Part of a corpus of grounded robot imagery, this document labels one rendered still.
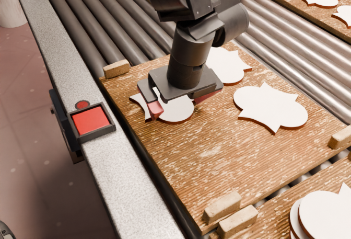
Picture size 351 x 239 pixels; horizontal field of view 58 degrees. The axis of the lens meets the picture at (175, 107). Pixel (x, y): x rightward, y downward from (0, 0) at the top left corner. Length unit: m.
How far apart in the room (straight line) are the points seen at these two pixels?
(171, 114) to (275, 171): 0.21
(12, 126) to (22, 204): 0.57
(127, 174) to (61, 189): 1.17
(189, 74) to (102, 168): 0.23
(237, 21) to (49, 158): 1.51
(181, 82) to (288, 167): 0.23
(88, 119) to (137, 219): 0.23
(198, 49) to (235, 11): 0.09
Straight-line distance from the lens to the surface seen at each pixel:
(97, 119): 0.63
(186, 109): 0.61
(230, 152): 0.56
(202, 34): 0.45
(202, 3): 0.43
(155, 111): 0.51
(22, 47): 2.83
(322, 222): 0.45
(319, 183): 0.56
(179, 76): 0.49
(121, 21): 0.99
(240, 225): 0.46
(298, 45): 0.91
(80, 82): 0.75
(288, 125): 0.62
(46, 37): 0.95
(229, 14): 0.49
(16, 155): 1.94
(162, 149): 0.56
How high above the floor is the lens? 1.37
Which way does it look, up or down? 43 degrees down
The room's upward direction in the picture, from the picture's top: straight up
